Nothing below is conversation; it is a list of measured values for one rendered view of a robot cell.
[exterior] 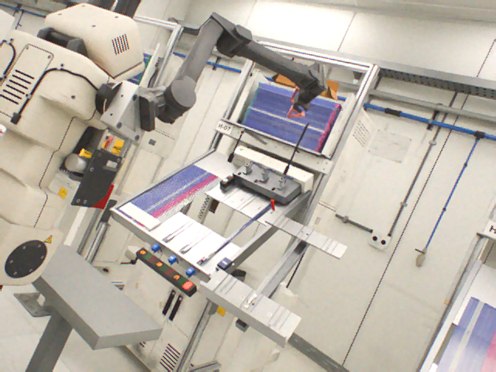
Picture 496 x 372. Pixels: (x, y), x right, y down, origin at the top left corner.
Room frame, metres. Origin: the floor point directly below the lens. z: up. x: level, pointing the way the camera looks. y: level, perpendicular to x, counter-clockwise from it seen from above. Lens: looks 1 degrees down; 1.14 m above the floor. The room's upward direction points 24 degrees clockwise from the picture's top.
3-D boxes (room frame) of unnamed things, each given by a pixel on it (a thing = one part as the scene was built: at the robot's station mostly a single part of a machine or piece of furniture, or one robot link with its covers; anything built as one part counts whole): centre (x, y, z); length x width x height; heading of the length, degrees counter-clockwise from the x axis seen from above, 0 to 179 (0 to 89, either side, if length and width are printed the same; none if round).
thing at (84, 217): (2.24, 0.80, 0.39); 0.24 x 0.24 x 0.78; 57
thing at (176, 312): (2.25, -0.06, 0.31); 0.70 x 0.65 x 0.62; 57
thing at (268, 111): (2.11, -0.04, 1.52); 0.51 x 0.13 x 0.27; 57
